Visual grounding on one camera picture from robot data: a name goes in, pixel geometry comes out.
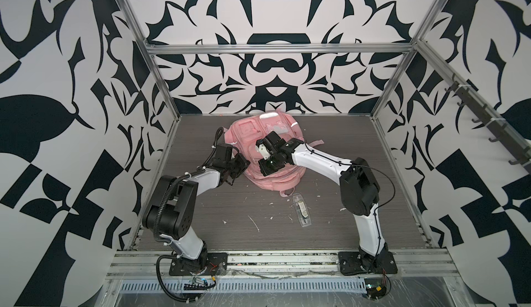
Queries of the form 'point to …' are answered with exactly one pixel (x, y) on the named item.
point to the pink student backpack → (243, 133)
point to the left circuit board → (198, 283)
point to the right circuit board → (375, 290)
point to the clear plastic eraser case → (302, 210)
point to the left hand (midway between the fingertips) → (252, 158)
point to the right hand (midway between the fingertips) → (261, 168)
